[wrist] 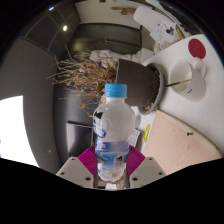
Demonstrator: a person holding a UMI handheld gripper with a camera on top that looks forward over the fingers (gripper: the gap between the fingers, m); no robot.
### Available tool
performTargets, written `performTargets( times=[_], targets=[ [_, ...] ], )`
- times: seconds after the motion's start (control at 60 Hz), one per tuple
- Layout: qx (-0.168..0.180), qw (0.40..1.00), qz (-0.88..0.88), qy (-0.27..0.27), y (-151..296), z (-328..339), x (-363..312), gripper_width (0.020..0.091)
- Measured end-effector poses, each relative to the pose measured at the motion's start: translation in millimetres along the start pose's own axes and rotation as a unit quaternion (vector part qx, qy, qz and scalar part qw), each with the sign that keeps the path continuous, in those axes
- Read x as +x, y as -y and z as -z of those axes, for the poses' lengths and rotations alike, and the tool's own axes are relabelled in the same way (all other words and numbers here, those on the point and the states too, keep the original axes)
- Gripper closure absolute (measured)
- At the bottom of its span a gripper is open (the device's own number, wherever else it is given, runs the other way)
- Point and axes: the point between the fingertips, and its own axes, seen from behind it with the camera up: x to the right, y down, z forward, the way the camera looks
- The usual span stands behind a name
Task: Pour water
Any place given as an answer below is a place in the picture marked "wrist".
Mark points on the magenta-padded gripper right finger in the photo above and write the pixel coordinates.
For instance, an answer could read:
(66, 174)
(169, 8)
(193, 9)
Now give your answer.
(146, 170)

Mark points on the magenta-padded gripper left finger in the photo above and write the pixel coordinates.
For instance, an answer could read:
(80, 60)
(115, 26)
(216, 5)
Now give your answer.
(76, 170)

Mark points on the clear blue-capped water bottle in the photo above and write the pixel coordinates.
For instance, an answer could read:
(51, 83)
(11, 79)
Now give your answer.
(113, 126)

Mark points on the small yellow tag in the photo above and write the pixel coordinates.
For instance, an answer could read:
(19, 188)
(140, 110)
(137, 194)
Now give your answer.
(146, 133)

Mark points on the light wooden panel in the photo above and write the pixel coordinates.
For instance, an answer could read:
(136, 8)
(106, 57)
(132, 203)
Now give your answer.
(176, 143)

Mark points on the long ceiling light strip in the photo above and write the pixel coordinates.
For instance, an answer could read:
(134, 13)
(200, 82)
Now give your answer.
(16, 133)

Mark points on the grey plant saucer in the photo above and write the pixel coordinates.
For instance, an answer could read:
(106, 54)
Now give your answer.
(161, 90)

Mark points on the dried plant in grey pot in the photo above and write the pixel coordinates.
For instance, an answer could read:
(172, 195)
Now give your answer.
(136, 83)

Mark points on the wooden stir stick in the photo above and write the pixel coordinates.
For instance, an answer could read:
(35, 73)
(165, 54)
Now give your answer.
(173, 84)

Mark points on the white ceramic mug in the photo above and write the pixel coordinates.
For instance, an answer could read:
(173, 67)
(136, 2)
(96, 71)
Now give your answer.
(195, 86)

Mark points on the flat round red coaster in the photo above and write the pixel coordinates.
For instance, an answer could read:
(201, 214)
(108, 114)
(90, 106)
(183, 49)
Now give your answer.
(196, 48)

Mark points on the dark double door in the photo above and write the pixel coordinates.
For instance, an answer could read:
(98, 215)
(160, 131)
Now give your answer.
(100, 36)

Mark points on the stack of white papers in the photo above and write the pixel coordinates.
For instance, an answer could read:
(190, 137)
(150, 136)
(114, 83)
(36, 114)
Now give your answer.
(161, 33)

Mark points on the recessed ceiling spotlights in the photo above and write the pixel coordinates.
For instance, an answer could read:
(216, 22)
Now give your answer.
(65, 28)

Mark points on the white plastic chair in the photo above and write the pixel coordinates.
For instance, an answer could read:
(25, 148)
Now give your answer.
(146, 18)

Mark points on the tall wooden figure sculpture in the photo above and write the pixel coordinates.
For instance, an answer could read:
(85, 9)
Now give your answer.
(123, 10)

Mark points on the black wall screen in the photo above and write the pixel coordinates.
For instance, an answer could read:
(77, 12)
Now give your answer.
(78, 140)

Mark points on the white pedestal block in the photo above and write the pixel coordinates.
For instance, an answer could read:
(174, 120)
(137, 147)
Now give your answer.
(143, 55)

